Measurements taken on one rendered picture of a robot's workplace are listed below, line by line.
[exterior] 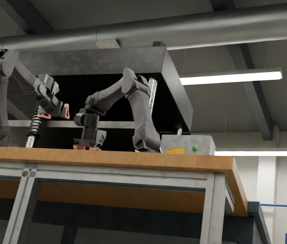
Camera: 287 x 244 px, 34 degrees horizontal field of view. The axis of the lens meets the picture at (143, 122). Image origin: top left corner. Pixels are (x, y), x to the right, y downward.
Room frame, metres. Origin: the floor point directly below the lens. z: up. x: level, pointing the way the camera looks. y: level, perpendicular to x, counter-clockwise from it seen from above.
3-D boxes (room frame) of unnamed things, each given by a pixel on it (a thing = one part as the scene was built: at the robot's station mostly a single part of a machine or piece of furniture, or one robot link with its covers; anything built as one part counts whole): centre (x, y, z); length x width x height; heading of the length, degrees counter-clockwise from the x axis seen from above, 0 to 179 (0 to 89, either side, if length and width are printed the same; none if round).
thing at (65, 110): (1.94, 0.37, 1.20); 0.09 x 0.07 x 0.07; 159
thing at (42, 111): (1.89, 0.43, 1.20); 0.10 x 0.07 x 0.07; 69
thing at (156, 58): (3.08, 0.40, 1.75); 1.30 x 0.84 x 0.61; 68
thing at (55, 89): (1.89, 0.43, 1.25); 0.07 x 0.06 x 0.11; 69
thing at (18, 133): (3.14, 0.37, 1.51); 1.10 x 0.70 x 0.05; 68
